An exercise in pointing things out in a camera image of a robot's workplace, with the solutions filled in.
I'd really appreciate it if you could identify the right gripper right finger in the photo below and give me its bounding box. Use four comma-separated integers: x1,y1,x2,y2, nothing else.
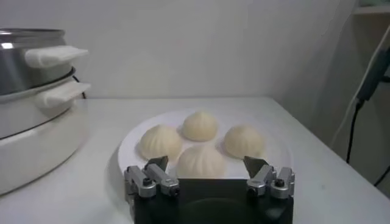
243,155,296,200

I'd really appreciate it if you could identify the thin white cable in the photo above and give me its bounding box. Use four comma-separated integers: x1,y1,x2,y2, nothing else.
330,26,390,147

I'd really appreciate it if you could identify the white electric cooker base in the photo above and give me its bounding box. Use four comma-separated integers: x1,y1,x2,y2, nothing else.
0,68,92,195

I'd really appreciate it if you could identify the white steamed baozi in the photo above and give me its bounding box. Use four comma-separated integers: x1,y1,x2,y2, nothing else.
224,124,266,159
182,110,219,142
175,145,227,180
139,124,183,161

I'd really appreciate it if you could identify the white round plate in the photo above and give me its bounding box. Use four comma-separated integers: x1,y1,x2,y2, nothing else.
117,108,293,180

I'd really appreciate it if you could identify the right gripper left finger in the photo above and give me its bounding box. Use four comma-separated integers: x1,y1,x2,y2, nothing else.
123,155,181,200

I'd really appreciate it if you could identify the black power cable inline plug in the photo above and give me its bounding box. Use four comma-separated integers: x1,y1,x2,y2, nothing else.
346,45,390,165

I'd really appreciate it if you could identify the stainless steel steamer basket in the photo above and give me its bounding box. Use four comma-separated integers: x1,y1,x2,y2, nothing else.
0,28,89,97

